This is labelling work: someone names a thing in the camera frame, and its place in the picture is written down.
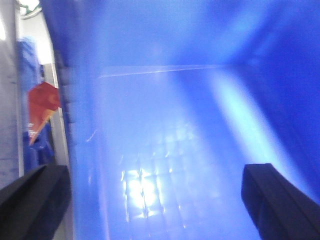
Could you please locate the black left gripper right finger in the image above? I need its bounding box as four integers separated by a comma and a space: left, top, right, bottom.
241, 163, 320, 240

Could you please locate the smooth blue plastic bin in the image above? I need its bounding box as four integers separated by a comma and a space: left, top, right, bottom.
41, 0, 320, 240

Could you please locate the steel front rack rail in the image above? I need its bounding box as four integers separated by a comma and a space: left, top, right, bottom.
44, 63, 75, 240

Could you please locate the red cardboard package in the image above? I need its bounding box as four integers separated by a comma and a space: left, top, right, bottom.
27, 81, 61, 145

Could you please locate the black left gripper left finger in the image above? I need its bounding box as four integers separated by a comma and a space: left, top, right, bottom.
0, 165, 72, 240

